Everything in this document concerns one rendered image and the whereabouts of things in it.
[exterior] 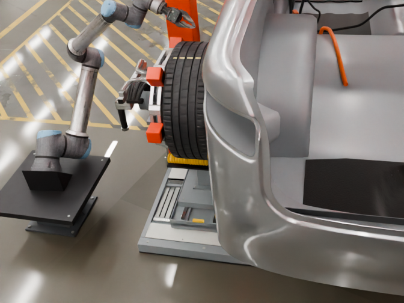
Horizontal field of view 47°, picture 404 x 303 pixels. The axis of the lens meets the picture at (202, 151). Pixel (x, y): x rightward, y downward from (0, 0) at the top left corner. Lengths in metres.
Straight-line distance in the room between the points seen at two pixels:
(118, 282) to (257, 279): 0.81
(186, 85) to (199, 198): 0.87
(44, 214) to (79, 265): 0.38
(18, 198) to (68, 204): 0.35
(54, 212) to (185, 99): 1.15
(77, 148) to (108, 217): 0.52
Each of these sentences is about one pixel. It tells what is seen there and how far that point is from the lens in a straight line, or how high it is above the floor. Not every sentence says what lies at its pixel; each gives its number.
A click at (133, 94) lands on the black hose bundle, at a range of 2.51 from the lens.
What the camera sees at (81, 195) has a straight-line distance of 3.04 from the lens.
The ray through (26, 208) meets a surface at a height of 0.30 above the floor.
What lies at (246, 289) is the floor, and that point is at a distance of 2.78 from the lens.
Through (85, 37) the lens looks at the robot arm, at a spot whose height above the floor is 1.14.
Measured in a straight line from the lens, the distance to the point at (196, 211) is 2.98.
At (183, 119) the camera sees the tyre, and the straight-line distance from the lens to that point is 2.36.
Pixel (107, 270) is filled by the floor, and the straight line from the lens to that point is 2.98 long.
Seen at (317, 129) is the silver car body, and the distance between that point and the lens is 2.27.
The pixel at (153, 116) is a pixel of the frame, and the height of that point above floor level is 0.92.
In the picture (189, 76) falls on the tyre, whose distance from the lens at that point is 2.37.
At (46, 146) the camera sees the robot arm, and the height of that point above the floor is 0.55.
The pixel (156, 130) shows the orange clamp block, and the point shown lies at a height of 0.88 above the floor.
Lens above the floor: 2.30
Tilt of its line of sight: 39 degrees down
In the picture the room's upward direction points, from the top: 6 degrees counter-clockwise
